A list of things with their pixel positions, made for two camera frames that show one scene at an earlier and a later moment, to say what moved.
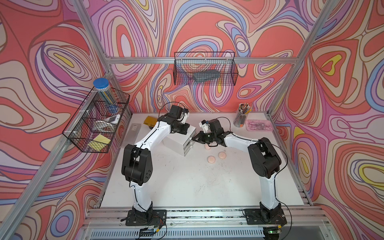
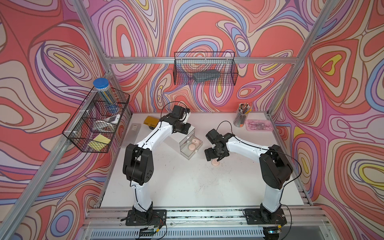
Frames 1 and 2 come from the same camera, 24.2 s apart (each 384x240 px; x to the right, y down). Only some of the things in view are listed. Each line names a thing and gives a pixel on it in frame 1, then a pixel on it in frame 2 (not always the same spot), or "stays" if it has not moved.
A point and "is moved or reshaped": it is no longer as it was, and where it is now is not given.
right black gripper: (200, 139) to (210, 155)
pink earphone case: (222, 155) is moved or reshaped
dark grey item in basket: (206, 75) stays
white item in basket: (114, 119) stays
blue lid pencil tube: (104, 92) stays
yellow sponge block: (150, 121) stays
